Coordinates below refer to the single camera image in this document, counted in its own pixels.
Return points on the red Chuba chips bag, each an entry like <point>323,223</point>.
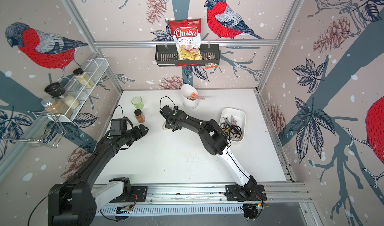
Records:
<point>187,36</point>

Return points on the green plastic cup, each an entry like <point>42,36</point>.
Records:
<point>138,103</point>

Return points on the black handled scissors in box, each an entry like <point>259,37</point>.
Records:
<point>236,132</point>

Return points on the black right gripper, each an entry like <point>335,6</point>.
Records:
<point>166,126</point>

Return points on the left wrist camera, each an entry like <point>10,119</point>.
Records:
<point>118,126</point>

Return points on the white storage box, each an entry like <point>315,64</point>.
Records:
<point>240,117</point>

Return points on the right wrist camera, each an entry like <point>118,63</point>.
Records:
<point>166,110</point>

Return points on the white wire spice shelf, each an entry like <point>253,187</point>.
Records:
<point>95,68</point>

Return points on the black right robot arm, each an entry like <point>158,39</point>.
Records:
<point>215,142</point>

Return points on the orange paprika spice jar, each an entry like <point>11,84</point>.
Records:
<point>139,116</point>

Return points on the spice jar black lid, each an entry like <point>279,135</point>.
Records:
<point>83,78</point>

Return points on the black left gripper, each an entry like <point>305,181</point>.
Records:
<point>138,133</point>

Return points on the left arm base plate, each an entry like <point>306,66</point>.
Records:
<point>137,194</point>

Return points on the small snack packet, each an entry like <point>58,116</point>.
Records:
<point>212,61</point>

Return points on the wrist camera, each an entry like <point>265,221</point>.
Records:
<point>166,110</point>
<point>118,126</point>

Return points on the spice jar silver lid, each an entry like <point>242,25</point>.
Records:
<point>54,107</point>

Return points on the white utensil holder cup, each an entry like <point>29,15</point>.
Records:
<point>186,91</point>

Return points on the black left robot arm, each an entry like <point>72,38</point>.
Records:
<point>75,203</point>

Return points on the black wire wall basket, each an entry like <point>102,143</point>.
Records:
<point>167,55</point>

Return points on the orange utensil in cup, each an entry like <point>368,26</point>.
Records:
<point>194,97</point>

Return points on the cream kitchen scissors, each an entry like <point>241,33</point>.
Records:
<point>164,126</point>

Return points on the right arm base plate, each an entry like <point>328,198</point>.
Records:
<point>242,194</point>

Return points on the black funnel jar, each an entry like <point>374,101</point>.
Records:
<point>57,91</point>

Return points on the yellow black scissors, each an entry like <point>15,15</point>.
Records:
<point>226,127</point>

